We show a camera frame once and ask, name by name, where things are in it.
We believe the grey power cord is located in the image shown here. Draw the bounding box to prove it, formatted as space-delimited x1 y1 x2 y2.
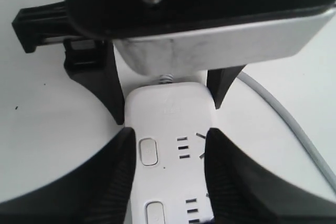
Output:
237 73 336 183

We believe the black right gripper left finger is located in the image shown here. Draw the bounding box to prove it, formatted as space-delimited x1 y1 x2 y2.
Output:
1 127 137 223

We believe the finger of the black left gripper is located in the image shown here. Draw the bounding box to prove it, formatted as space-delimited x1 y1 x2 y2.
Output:
206 65 245 110
65 40 124 125

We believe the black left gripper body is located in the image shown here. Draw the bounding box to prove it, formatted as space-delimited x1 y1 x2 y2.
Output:
12 2 105 74

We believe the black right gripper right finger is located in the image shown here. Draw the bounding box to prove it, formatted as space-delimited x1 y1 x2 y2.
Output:
204 128 335 223

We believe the white five-outlet power strip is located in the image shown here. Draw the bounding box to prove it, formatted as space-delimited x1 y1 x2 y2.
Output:
125 82 215 223

